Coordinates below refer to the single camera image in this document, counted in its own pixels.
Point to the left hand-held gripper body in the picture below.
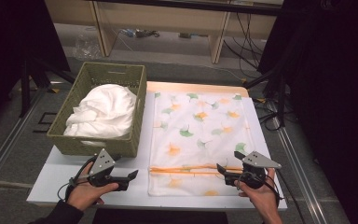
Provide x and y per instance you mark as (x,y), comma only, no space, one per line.
(102,165)

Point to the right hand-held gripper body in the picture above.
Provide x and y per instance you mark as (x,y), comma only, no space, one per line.
(254,165)

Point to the leaf print pillowcase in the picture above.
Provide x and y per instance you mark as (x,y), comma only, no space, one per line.
(199,130)

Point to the white pillow insert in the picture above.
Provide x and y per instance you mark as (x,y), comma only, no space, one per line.
(105,112)

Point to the green woven basket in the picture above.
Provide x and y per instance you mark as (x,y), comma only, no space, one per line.
(84,93)

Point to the person's left hand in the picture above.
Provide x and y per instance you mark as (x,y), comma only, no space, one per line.
(87,193)

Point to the person's right hand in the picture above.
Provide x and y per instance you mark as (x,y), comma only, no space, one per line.
(262,196)

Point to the black metal stand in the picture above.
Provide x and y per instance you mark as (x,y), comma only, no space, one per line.
(279,93)
(26,90)

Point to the black curtain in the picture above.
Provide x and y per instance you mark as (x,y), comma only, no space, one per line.
(338,93)
(12,37)

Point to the clear plastic bag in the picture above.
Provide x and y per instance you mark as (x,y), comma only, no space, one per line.
(87,46)

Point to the power strip with plugs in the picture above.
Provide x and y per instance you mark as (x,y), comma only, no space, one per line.
(143,33)

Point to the light wooden desk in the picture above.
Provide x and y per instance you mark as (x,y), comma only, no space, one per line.
(167,18)

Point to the metal floor rail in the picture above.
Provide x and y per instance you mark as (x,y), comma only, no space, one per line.
(298,168)
(6,140)

